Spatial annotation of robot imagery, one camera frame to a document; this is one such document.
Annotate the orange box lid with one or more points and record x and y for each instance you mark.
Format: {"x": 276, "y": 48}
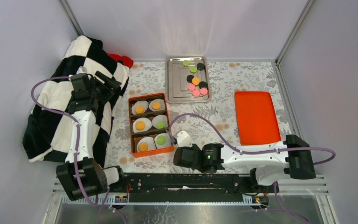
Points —
{"x": 256, "y": 118}

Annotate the red cloth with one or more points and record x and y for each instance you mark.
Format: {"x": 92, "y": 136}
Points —
{"x": 124, "y": 60}

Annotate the black white checkered blanket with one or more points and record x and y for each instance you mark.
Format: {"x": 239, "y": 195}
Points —
{"x": 48, "y": 135}

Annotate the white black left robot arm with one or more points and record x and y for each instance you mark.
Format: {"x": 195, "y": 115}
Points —
{"x": 81, "y": 176}

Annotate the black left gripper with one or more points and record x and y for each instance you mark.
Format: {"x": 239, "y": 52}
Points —
{"x": 109, "y": 86}

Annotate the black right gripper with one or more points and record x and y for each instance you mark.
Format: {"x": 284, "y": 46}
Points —
{"x": 194, "y": 146}

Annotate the green cookie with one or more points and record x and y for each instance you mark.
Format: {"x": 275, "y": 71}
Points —
{"x": 160, "y": 125}
{"x": 185, "y": 63}
{"x": 193, "y": 69}
{"x": 161, "y": 140}

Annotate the orange cookie box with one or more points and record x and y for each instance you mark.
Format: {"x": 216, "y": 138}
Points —
{"x": 153, "y": 132}

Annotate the yellow cookie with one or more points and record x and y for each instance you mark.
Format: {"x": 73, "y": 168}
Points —
{"x": 156, "y": 105}
{"x": 140, "y": 125}
{"x": 143, "y": 146}
{"x": 139, "y": 109}
{"x": 195, "y": 81}

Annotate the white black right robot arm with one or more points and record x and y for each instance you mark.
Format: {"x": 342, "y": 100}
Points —
{"x": 268, "y": 163}

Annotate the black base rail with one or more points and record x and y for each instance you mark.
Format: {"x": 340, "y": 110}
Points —
{"x": 189, "y": 188}

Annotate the black cookie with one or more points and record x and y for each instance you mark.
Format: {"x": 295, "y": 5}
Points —
{"x": 200, "y": 66}
{"x": 202, "y": 84}
{"x": 189, "y": 78}

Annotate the stainless steel tray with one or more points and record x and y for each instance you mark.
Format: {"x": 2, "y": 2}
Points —
{"x": 176, "y": 83}

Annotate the white paper cookie liner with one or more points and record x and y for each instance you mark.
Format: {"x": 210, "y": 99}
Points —
{"x": 159, "y": 118}
{"x": 159, "y": 100}
{"x": 148, "y": 125}
{"x": 145, "y": 104}
{"x": 148, "y": 140}
{"x": 167, "y": 144}

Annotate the pink cookie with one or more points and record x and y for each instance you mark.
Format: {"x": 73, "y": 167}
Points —
{"x": 196, "y": 93}
{"x": 203, "y": 91}
{"x": 191, "y": 87}

